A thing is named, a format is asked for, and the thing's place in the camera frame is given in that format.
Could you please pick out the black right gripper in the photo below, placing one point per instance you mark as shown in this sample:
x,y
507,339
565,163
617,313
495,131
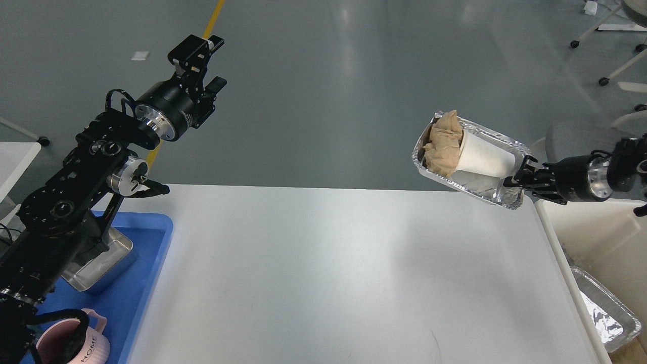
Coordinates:
x,y
582,178

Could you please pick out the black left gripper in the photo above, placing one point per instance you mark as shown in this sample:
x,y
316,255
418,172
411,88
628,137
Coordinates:
x,y
171,107

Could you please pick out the aluminium foil tray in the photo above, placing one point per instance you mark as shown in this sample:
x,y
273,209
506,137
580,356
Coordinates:
x,y
486,188

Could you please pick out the white paper cup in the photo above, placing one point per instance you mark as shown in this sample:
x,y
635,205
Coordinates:
x,y
482,157

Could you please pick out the brown paper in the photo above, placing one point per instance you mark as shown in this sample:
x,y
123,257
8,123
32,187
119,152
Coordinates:
x,y
442,152

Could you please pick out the steel square tray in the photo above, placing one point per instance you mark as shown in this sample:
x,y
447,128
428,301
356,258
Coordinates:
x,y
99,273

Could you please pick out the pink mug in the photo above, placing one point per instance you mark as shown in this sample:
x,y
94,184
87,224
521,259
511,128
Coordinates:
x,y
57,345

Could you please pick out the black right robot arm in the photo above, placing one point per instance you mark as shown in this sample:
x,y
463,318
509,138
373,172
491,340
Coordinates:
x,y
627,162

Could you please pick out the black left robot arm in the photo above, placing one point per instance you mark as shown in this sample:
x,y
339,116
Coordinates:
x,y
67,220

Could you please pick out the grey office chair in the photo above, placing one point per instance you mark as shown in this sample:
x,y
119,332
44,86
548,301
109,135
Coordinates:
x,y
565,139

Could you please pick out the white floor tag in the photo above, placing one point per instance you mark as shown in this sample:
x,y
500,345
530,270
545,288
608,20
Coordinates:
x,y
139,56

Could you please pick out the beige plastic bin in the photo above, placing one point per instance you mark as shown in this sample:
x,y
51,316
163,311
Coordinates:
x,y
608,241

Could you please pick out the foil tray in bin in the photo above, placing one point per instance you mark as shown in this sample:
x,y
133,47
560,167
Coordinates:
x,y
615,324

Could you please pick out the white chair left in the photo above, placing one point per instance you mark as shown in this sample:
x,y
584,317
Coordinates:
x,y
42,140

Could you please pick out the white chair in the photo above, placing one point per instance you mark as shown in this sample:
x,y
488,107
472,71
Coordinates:
x,y
634,11
42,140

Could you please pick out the white side table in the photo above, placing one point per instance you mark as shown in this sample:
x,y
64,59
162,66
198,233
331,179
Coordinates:
x,y
15,158

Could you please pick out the white chair top right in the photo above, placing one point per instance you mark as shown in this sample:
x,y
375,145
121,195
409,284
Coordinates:
x,y
634,11

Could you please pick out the blue plastic tray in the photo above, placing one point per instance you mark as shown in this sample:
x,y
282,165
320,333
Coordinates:
x,y
125,299

